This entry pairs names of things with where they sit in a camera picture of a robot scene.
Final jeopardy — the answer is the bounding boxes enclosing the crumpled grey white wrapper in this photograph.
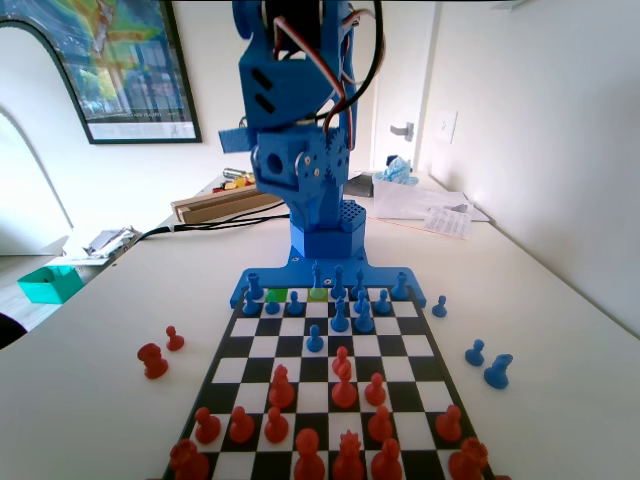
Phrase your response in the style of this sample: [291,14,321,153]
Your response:
[82,224,144,260]

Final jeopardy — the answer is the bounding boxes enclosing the printed paper sheet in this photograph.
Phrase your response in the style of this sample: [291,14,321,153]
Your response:
[423,207,471,240]

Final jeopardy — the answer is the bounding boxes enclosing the teal open box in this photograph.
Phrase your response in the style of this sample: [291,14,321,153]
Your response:
[17,265,84,305]

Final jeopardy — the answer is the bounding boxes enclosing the red chess queen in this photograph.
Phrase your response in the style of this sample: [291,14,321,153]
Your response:
[331,430,365,480]

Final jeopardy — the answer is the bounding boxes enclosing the black framed map poster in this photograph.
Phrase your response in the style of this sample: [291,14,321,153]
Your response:
[0,0,204,146]

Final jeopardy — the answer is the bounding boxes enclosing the red chess rook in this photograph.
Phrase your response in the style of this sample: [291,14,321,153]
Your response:
[168,438,211,480]
[447,437,490,480]

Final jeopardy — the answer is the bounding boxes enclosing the black camera cable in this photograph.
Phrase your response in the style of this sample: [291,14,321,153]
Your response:
[344,0,387,109]

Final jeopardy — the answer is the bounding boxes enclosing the blue white crumpled cloth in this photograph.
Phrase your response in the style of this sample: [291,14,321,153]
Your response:
[374,154,419,186]

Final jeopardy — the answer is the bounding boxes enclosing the white door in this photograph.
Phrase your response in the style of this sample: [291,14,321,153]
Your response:
[369,0,444,174]

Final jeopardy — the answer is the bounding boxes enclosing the tricolour servo wire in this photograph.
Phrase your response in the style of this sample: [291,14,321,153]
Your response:
[272,14,351,134]

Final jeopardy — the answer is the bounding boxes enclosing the black white chessboard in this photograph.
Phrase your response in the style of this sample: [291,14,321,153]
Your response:
[162,284,499,480]

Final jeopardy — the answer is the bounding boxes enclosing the white light switch plate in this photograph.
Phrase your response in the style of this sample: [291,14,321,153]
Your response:
[439,110,459,145]

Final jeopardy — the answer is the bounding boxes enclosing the black power cable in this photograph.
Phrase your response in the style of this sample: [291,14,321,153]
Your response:
[135,212,291,242]

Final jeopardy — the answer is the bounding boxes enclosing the red chess bishop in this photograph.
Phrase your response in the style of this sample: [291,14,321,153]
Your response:
[267,364,296,409]
[369,437,404,480]

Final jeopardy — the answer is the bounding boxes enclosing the black rounded object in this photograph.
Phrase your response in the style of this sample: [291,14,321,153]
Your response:
[0,312,27,351]

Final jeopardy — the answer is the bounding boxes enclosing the white arched panel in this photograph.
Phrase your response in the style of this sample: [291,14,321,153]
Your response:
[0,19,94,256]

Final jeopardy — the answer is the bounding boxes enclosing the blue arm base plate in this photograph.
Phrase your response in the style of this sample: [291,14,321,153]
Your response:
[228,248,429,309]

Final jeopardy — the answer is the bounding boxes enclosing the long cardboard box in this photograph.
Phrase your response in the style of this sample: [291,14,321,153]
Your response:
[170,185,289,225]

